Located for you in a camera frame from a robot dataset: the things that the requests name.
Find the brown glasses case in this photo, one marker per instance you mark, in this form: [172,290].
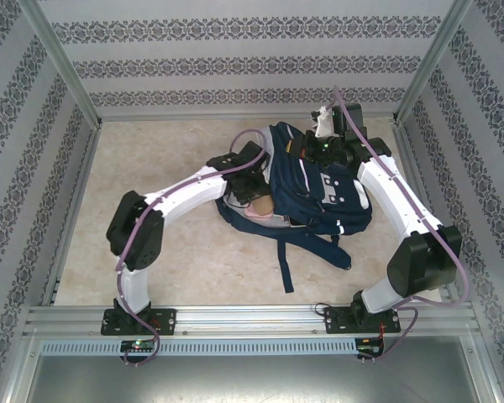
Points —
[264,205]

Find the navy blue backpack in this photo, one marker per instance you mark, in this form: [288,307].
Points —
[302,189]

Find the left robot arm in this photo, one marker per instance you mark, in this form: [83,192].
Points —
[134,231]

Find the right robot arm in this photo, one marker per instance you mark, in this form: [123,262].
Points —
[420,264]

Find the left circuit board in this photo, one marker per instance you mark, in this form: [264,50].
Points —
[138,345]

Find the circuit board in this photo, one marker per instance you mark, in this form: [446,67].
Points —
[138,345]
[369,346]

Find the grey metal sheet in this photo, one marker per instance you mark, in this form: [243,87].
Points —
[252,382]

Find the right circuit board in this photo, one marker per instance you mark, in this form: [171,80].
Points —
[369,346]

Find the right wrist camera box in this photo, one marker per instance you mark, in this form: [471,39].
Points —
[322,124]

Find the aluminium table edge rail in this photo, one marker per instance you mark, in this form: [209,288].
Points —
[79,189]
[404,140]
[193,116]

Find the aluminium mounting rail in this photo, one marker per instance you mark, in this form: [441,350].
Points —
[243,319]

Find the aluminium frame post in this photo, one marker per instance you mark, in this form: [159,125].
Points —
[431,63]
[63,63]

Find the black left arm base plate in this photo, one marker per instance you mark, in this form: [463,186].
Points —
[166,321]

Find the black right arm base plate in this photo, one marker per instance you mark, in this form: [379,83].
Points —
[336,321]

